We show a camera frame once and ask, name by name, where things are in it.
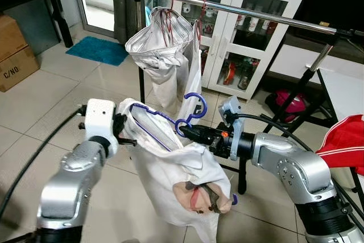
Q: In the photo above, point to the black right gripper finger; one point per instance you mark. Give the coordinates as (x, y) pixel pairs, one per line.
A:
(202, 138)
(196, 128)

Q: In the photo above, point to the red white-striped garment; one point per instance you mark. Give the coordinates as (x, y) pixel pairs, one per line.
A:
(344, 140)

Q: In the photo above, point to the teal floor mat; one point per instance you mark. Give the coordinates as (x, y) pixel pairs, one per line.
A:
(96, 50)

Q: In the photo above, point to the pink round appliance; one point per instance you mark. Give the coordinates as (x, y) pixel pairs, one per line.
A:
(291, 103)

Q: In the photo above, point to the white printed t-shirt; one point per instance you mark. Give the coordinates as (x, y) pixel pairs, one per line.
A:
(170, 174)

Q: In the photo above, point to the plain white garment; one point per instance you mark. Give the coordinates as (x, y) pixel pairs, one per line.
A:
(196, 72)

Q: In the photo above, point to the chrome clothes rail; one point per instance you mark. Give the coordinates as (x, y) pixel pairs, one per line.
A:
(256, 15)

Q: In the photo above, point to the black clothes rack frame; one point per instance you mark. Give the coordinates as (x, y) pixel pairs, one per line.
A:
(298, 89)

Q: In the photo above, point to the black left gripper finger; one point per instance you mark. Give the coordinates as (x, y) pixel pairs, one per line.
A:
(128, 140)
(125, 122)

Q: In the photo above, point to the printed cardboard box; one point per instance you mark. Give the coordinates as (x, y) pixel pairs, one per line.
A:
(17, 69)

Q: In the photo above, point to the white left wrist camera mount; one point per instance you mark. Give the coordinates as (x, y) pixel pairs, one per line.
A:
(99, 115)

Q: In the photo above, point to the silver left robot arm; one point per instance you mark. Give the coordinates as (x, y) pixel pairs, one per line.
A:
(68, 180)

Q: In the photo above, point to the purple plastic hanger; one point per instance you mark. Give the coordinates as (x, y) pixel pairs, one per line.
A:
(202, 105)

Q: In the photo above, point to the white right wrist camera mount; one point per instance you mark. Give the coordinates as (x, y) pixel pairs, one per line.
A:
(232, 109)

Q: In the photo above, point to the black metal shelf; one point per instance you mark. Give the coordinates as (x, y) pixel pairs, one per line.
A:
(61, 15)

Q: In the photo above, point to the dark curtain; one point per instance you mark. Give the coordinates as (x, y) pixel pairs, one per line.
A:
(122, 4)

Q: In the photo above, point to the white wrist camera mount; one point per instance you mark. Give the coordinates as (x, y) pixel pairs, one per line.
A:
(99, 115)
(232, 109)

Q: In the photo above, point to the white drawer cabinet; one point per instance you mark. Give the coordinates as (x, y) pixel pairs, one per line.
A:
(296, 61)

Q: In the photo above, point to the white striped shirt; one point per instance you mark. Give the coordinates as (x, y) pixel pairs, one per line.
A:
(165, 55)

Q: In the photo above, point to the grey table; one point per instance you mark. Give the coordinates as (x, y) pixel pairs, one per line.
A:
(344, 92)

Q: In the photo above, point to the plain cardboard box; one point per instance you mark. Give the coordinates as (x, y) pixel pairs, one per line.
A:
(11, 35)

